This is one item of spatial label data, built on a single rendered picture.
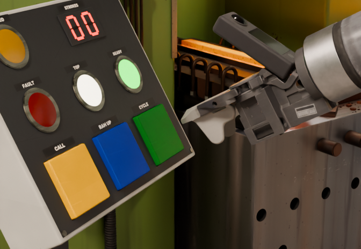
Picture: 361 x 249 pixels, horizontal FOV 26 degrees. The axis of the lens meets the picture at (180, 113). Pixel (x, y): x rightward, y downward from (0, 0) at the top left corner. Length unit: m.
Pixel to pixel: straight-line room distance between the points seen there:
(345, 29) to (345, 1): 0.85
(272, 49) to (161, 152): 0.23
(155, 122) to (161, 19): 0.38
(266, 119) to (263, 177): 0.43
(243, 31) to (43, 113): 0.27
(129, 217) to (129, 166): 0.50
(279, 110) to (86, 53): 0.27
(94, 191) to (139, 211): 0.57
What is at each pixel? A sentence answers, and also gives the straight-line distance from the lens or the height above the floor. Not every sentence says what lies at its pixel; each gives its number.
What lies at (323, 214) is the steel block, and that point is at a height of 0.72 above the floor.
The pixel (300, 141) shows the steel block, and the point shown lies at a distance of 1.46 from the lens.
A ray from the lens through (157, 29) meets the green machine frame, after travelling 1.45.
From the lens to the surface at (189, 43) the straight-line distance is 1.73.
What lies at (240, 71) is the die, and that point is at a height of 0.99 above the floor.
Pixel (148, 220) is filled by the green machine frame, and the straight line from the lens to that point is 1.55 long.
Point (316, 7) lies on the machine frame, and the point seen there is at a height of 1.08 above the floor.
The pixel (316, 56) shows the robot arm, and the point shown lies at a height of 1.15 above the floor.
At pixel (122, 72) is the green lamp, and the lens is 1.10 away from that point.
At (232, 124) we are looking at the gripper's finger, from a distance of 1.07.
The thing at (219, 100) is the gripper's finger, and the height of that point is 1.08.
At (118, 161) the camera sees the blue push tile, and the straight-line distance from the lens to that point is 1.01.
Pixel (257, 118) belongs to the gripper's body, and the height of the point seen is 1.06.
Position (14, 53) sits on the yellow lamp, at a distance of 0.96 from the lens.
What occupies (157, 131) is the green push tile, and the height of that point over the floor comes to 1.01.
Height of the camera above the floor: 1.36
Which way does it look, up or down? 17 degrees down
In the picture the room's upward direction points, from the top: straight up
